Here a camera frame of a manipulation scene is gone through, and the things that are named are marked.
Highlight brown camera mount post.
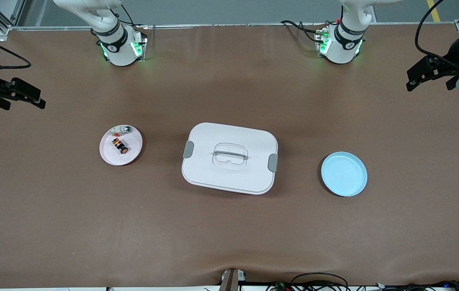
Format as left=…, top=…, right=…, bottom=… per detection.
left=219, top=268, right=246, bottom=291

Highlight black arm base cables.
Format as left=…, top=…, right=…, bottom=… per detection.
left=280, top=19, right=328, bottom=43

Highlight clear box lid handle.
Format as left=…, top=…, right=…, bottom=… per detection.
left=213, top=150, right=248, bottom=161

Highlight brown table cover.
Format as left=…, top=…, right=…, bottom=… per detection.
left=0, top=23, right=459, bottom=289

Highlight white lidded plastic box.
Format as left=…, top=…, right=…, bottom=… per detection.
left=181, top=122, right=279, bottom=195

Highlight pink round plate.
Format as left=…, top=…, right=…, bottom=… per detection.
left=99, top=124, right=143, bottom=167

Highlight black cable bundle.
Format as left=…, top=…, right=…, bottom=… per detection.
left=375, top=280, right=459, bottom=291

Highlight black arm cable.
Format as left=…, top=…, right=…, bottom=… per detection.
left=0, top=29, right=32, bottom=70
left=415, top=0, right=459, bottom=69

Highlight light blue round plate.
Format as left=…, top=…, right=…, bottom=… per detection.
left=321, top=152, right=368, bottom=197

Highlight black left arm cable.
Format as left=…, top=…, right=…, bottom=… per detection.
left=415, top=0, right=459, bottom=69

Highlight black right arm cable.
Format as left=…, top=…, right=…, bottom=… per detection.
left=0, top=29, right=32, bottom=70

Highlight black looped cable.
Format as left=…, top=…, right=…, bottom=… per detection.
left=291, top=272, right=350, bottom=291

